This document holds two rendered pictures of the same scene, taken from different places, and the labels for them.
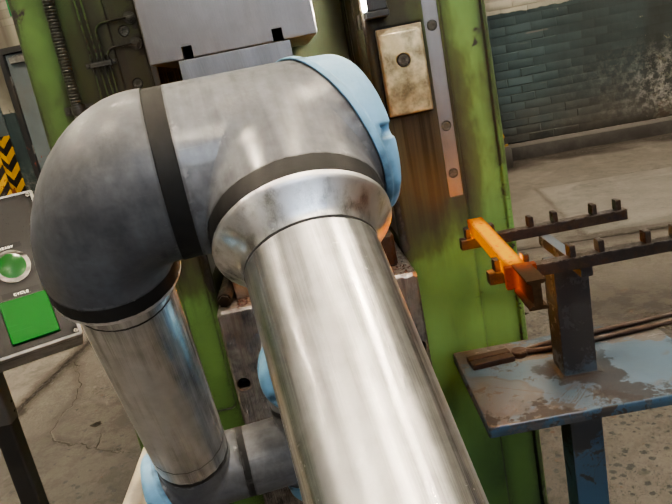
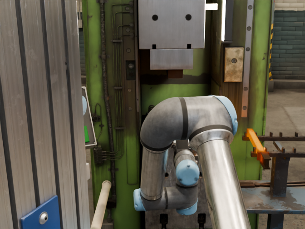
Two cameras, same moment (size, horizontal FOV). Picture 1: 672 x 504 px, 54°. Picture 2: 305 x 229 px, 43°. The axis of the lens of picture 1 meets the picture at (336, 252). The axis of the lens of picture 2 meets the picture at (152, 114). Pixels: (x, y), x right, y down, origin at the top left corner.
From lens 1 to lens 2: 62 cm
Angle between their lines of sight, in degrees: 2
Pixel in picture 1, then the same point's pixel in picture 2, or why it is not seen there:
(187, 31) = (155, 39)
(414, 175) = not seen: hidden behind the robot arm
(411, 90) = (234, 73)
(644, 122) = not seen: outside the picture
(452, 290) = (234, 154)
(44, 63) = (95, 36)
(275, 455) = (175, 197)
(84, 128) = (167, 107)
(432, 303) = not seen: hidden behind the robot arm
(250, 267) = (200, 147)
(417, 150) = (232, 96)
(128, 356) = (154, 160)
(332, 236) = (221, 144)
